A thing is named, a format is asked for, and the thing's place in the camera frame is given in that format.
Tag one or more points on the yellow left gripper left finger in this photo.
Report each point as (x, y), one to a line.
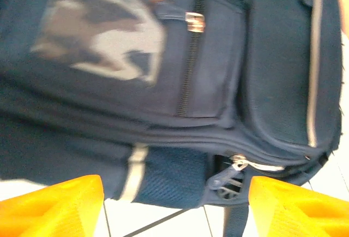
(54, 212)

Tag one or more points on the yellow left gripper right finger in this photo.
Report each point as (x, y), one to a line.
(294, 215)

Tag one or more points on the navy blue backpack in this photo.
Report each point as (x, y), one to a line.
(218, 70)

